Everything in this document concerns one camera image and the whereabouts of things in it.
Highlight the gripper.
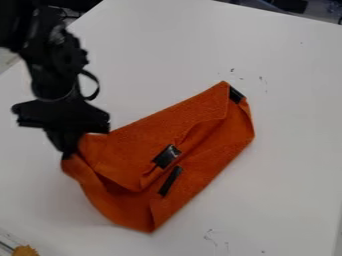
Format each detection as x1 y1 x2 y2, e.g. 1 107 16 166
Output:
9 97 113 160

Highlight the orange cloth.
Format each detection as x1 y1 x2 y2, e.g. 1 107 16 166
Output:
60 80 257 234

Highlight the yellow toy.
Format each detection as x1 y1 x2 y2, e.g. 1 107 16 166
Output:
10 244 41 256

